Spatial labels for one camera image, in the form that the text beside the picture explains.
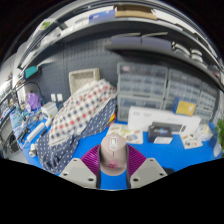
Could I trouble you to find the red blue checkered cloth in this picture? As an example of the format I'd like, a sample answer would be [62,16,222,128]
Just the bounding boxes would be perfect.
[48,78,118,147]

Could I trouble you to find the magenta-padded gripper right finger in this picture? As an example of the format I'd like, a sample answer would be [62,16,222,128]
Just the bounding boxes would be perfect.
[126,144,169,190]

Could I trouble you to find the yellow handled tool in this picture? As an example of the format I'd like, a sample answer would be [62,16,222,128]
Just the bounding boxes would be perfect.
[109,112,118,125]

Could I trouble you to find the potted green plant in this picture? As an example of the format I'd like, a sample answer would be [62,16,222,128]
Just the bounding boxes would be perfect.
[214,118,224,148]

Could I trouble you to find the white cylinder roll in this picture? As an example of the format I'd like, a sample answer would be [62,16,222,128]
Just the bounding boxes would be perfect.
[26,121,46,144]

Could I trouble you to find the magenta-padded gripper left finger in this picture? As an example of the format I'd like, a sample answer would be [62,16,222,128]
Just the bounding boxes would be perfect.
[58,144,103,190]

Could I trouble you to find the small white device box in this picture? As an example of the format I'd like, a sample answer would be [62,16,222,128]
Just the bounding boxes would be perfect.
[40,101,58,119]

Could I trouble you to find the yellow and blue box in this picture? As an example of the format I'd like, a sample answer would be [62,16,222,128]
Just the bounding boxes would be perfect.
[172,97,198,117]

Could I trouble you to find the beige pink computer mouse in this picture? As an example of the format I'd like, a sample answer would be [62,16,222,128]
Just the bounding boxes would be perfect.
[99,133,129,177]

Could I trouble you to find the small black product box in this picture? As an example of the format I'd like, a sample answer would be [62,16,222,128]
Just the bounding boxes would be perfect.
[147,121,183,144]

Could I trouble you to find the white woven basket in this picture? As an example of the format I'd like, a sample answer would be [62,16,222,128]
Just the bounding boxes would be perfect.
[68,67,101,95]

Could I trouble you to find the navy polka dot cloth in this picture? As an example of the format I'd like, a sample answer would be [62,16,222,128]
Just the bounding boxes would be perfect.
[35,98,118,175]

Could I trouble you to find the teal pegboard bin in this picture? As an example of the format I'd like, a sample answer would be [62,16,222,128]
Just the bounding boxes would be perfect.
[23,65,39,80]

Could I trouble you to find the colourful printed sticker sheet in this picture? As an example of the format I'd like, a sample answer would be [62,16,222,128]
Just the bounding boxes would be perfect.
[106,122,145,145]
[182,133,204,150]

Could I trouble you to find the purple bag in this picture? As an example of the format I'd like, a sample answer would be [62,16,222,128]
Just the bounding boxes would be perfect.
[26,92,42,112]

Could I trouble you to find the white plastic package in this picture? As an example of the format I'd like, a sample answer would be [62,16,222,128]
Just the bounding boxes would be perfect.
[196,123,214,142]

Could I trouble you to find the long white keyboard box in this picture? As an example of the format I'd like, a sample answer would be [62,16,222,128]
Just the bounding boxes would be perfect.
[127,105,202,135]

